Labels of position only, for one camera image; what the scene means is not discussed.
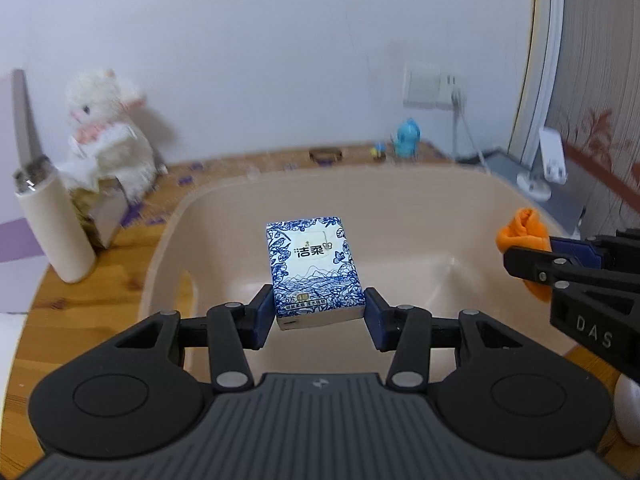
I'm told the orange cloth item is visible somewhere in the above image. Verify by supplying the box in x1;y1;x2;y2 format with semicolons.
496;207;557;304

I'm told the blue white tissue pack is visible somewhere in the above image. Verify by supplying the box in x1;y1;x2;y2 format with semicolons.
266;216;366;330

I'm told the white phone stand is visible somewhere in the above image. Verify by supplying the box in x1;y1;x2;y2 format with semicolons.
516;128;568;203

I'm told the white round object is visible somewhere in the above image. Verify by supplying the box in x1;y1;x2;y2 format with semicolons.
614;375;640;446

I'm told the beige plastic storage basket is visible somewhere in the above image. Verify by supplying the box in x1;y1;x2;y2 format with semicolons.
136;164;591;386

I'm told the tissue box with tissues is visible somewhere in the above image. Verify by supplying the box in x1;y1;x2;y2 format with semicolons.
58;159;129;252

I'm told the small yellow blue figurine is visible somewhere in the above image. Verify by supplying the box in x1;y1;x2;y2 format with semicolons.
370;142;386;162

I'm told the blue cartoon figurine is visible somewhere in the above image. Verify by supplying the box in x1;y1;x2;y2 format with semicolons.
394;118;421;158

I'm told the purple white headboard panel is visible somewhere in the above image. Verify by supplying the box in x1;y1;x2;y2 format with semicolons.
0;68;48;314

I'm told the white plush lamb toy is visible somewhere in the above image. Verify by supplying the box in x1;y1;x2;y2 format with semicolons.
58;70;157;204

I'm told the cream thermos bottle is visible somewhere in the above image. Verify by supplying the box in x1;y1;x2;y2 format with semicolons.
13;155;96;284

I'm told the white charger plug and cable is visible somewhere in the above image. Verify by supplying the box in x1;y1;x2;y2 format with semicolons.
448;86;490;174

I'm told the white wall switch socket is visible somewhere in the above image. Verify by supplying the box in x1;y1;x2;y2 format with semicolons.
402;63;466;110

